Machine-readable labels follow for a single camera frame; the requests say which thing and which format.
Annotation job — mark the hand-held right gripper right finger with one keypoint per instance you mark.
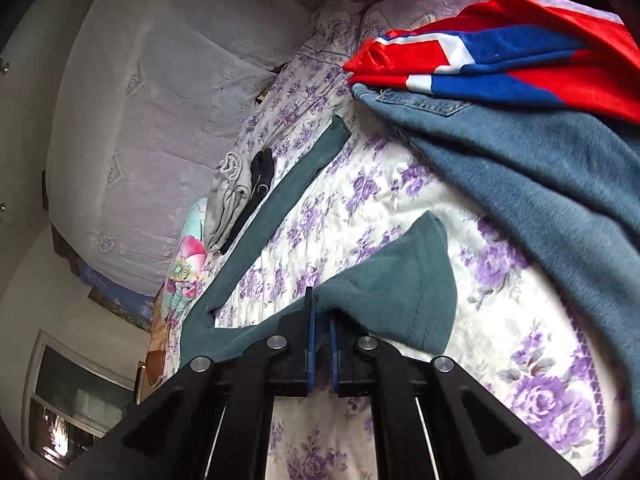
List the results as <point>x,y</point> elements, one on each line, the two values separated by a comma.
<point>334,360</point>

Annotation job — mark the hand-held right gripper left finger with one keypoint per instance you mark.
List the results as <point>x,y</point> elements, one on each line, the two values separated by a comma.
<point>310,345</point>

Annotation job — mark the teal fleece pants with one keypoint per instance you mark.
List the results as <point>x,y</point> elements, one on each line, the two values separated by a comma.
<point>390,290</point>

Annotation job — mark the purple floral bedspread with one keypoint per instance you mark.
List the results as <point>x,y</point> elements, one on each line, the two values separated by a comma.
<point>350,220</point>

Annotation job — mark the turquoise pink floral folded blanket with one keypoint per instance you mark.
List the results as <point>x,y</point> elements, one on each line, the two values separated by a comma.
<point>187,260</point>

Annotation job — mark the brown pillow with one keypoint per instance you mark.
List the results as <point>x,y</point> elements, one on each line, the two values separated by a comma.
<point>160,355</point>

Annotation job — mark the grey folded garment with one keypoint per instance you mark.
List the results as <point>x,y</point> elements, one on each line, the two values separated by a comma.
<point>227,200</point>

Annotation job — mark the black folded garment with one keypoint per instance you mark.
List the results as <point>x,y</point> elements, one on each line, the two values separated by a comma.
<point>261,170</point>

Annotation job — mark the blue printed cloth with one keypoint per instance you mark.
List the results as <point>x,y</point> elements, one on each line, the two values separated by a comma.
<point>115,295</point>

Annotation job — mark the white framed window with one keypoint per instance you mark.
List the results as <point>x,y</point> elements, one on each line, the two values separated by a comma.
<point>75,390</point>

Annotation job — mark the blue denim jeans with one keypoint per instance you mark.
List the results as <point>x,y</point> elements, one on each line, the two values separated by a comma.
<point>525,160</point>

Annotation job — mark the red and black item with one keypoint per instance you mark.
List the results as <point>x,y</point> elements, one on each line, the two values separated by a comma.
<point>500,50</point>

